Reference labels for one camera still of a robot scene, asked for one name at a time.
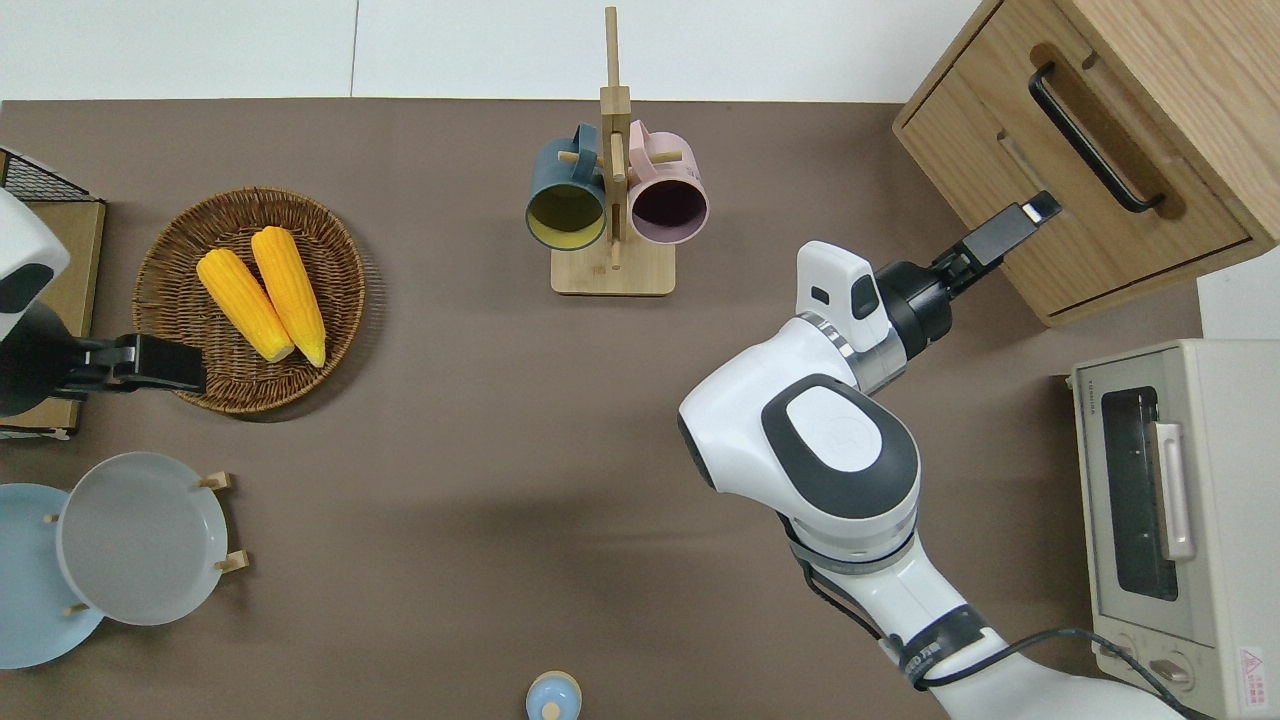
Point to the pink mug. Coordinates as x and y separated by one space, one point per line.
672 178

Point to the light wooden cabinet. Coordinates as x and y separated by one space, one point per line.
1200 60

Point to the wooden mug rack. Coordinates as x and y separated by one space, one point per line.
612 275

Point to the light blue plate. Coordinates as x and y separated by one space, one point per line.
25 600

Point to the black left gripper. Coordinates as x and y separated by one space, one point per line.
35 365

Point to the wooden shelf board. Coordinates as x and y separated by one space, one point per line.
85 260

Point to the wooden plate rack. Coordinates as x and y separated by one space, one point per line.
215 481

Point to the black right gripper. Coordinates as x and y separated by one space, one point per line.
915 305

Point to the round wicker basket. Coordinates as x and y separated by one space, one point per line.
180 260

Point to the white oven knob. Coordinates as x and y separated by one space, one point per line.
1170 671
1117 652

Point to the white toaster oven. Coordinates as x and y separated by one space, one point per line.
1230 500

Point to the brown table mat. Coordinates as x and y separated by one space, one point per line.
450 450

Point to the grey plate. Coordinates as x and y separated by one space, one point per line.
140 540

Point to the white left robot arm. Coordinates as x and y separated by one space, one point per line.
20 240

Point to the yellow corn cob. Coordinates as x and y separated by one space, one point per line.
240 300
290 290

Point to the dark blue mug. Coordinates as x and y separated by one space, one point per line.
560 170

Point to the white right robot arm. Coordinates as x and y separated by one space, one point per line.
800 480

